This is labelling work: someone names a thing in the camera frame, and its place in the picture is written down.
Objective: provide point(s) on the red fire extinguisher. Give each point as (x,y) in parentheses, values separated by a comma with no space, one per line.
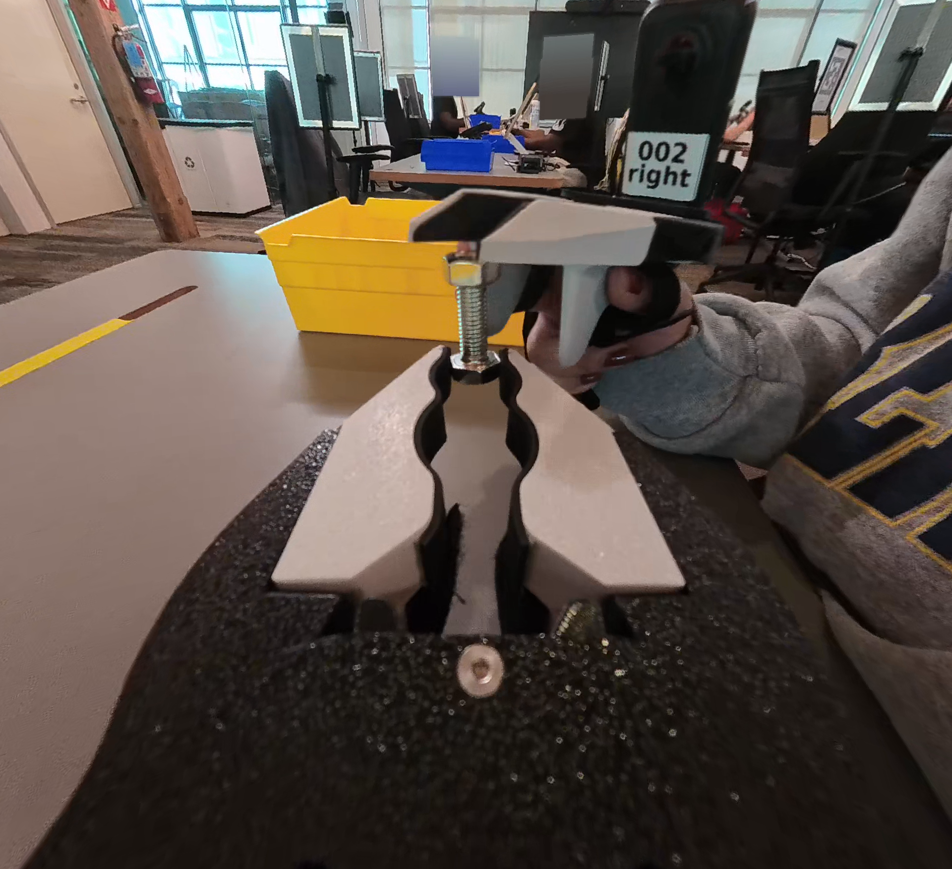
(141,69)

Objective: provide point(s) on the small calibration board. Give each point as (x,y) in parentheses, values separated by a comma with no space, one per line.
(368,86)

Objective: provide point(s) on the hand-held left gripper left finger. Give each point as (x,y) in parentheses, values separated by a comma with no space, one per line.
(357,497)

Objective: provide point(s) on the chair with black jacket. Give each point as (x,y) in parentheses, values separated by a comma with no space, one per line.
(294,147)

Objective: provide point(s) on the person's right forearm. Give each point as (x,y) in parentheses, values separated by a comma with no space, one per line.
(781,363)

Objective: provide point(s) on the wooden work table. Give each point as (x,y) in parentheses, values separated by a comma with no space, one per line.
(461,178)

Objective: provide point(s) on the silver hex nut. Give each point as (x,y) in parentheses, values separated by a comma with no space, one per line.
(472,363)

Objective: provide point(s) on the black office chair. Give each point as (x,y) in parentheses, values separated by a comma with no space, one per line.
(368,155)
(777,140)

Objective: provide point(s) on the person's right hand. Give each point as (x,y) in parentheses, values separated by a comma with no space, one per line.
(547,341)

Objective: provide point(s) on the large calibration board on stand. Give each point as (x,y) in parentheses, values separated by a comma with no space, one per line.
(320,77)
(904,50)

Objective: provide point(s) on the white recycling cabinet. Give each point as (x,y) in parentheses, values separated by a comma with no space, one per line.
(216,169)

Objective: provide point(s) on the large blue plastic bin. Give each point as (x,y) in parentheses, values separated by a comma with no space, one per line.
(455,156)

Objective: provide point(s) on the white door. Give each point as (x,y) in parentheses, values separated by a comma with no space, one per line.
(52,65)

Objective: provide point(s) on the small blue plastic bin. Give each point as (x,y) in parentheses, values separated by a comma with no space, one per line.
(483,123)

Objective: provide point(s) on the silver bolt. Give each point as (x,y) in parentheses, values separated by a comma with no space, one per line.
(472,326)

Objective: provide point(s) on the yellow plastic bin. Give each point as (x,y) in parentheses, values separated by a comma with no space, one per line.
(335,274)

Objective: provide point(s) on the yellow tape strip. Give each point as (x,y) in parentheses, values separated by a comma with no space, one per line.
(67,352)

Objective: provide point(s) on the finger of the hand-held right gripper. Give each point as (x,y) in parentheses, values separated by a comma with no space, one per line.
(461,218)
(573,236)

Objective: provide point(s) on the small black device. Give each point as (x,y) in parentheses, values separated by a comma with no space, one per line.
(529,164)

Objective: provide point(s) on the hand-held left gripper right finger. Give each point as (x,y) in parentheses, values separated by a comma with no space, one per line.
(587,512)

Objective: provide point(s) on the wooden post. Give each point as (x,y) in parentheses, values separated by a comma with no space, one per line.
(126,103)

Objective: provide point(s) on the brown tape strip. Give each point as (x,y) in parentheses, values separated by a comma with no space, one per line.
(158,303)

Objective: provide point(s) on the person in grey sweatshirt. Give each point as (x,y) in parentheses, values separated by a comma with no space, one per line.
(855,549)

